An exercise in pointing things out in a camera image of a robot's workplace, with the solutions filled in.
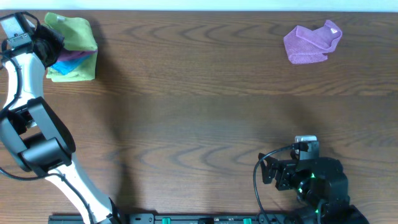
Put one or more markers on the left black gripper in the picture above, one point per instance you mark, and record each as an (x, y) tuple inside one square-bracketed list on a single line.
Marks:
[(50, 45)]

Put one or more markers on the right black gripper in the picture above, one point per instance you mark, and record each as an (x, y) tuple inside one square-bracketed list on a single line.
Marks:
[(285, 167)]

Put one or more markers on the light green cloth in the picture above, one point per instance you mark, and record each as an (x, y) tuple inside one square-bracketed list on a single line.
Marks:
[(77, 32)]

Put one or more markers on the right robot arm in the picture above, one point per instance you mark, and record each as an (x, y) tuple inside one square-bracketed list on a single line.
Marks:
[(319, 182)]

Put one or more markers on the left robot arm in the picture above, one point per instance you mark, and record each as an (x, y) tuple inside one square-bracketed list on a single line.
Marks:
[(33, 134)]

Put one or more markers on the folded purple cloth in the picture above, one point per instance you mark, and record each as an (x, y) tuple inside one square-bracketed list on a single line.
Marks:
[(67, 55)]

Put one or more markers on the folded blue cloth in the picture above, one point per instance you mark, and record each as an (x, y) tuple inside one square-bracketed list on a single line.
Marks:
[(65, 67)]

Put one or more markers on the folded green cloth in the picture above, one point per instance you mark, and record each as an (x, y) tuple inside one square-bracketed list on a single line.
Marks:
[(84, 72)]

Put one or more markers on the crumpled purple cloth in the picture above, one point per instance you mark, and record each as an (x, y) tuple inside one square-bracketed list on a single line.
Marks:
[(304, 46)]

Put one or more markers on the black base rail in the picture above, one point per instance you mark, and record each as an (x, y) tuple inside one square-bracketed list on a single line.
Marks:
[(150, 218)]

